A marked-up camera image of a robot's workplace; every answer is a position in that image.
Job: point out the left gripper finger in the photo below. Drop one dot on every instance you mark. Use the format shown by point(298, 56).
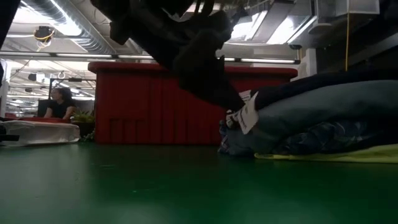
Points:
point(211, 87)

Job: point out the dark navy garment white tags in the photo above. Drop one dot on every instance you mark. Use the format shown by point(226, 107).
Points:
point(311, 85)

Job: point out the grey-blue garment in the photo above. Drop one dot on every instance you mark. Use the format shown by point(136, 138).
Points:
point(311, 105)

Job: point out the blue plaid shirt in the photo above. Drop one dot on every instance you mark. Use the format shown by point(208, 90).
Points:
point(326, 137)

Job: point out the yellow shirt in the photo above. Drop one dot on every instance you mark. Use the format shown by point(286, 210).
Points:
point(342, 157)

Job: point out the red plastic laundry bin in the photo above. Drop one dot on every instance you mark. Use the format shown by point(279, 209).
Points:
point(140, 105)

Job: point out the green table mat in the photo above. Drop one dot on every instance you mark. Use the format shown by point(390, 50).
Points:
point(155, 186)

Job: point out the small potted plant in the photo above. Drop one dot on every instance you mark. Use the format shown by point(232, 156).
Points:
point(84, 119)

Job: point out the person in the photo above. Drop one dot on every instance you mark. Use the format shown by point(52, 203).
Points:
point(60, 107)

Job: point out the dark partition panel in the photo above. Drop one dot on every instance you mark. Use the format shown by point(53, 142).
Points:
point(42, 107)

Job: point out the red background tray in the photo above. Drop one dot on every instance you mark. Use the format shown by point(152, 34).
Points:
point(31, 119)

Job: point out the orange-labelled clear plastic package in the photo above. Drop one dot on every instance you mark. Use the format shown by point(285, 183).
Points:
point(40, 133)

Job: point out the white ceiling unit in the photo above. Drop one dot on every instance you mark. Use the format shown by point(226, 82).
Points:
point(357, 7)

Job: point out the corrugated silver ventilation duct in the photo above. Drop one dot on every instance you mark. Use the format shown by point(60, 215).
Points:
point(77, 28)

